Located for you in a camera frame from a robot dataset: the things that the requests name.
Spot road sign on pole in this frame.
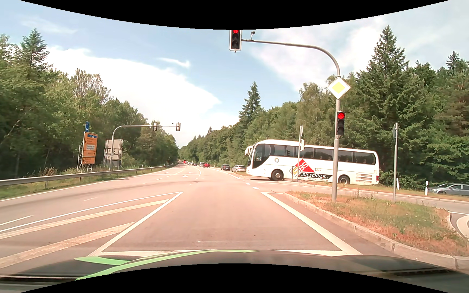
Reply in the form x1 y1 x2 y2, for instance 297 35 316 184
291 125 305 182

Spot grey asphalt road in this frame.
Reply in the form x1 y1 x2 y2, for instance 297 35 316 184
0 163 469 285

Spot white coach bus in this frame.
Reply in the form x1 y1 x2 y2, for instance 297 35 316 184
245 139 380 186

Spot traffic light with priority sign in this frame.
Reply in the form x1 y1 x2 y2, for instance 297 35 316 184
229 29 351 203

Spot road markings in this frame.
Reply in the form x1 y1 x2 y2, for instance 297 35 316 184
0 165 469 277

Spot car's own bonnet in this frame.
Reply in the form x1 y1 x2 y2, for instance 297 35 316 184
0 249 469 293

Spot large sign board rear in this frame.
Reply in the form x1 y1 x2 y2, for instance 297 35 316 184
103 138 124 168

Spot orange and blue road sign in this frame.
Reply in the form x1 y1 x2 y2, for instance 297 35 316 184
77 121 98 173

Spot grey pole with sign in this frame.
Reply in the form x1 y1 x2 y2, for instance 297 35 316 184
392 122 400 203

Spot wood of green trees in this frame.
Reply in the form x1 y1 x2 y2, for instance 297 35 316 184
0 28 179 182
179 25 469 190

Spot grass verge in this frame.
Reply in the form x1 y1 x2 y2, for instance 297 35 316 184
0 164 174 204
304 179 469 206

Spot kerbed grass traffic island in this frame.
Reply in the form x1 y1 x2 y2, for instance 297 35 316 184
284 191 469 269

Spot grey metal guard rail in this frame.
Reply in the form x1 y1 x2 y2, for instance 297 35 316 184
0 164 177 197

